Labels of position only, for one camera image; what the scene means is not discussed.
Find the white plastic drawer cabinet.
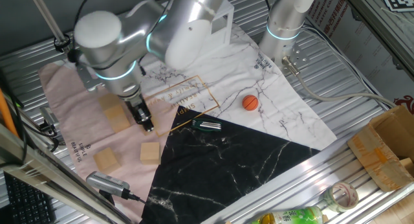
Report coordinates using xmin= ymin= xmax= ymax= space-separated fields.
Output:
xmin=210 ymin=0 xmax=235 ymax=50

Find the marble pink black cloth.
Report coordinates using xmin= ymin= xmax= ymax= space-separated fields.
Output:
xmin=38 ymin=21 xmax=338 ymax=224

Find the green tea bottle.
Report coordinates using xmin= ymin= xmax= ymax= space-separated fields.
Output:
xmin=250 ymin=206 xmax=324 ymax=224

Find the white sheet with red print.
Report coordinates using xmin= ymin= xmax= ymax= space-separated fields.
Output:
xmin=305 ymin=0 xmax=414 ymax=107

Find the aluminium frame post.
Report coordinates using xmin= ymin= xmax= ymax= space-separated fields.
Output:
xmin=0 ymin=123 xmax=133 ymax=224

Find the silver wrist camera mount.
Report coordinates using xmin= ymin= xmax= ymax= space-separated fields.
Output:
xmin=76 ymin=63 xmax=104 ymax=92

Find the small orange basketball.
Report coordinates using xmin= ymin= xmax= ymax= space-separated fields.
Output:
xmin=242 ymin=94 xmax=259 ymax=112

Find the aluminium frame beam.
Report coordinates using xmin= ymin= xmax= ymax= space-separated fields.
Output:
xmin=339 ymin=0 xmax=414 ymax=78

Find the black keyboard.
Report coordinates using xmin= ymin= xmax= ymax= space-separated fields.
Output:
xmin=3 ymin=172 xmax=58 ymax=224

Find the brown cardboard box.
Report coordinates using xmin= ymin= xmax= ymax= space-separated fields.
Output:
xmin=346 ymin=104 xmax=414 ymax=192

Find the silver depth camera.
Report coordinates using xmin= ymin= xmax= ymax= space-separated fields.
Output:
xmin=85 ymin=171 xmax=131 ymax=199

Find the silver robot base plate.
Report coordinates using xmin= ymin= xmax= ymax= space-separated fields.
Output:
xmin=274 ymin=44 xmax=311 ymax=73

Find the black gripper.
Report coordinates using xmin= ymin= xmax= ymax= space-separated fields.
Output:
xmin=124 ymin=96 xmax=156 ymax=133

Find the clear tape roll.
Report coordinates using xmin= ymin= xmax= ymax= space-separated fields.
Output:
xmin=323 ymin=181 xmax=360 ymax=214

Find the black white marker board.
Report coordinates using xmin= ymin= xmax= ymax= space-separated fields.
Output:
xmin=380 ymin=0 xmax=414 ymax=13

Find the green holder with silver bits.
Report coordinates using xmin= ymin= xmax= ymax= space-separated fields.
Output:
xmin=190 ymin=118 xmax=223 ymax=132

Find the gray robot cable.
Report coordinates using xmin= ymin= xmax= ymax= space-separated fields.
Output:
xmin=281 ymin=55 xmax=397 ymax=109

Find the small gray clamped device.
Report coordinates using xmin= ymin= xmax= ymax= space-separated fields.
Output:
xmin=39 ymin=106 xmax=61 ymax=136

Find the orange pole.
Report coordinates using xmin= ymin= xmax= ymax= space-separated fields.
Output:
xmin=0 ymin=87 xmax=19 ymax=137

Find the white cable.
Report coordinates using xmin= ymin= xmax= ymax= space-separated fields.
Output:
xmin=302 ymin=25 xmax=391 ymax=106

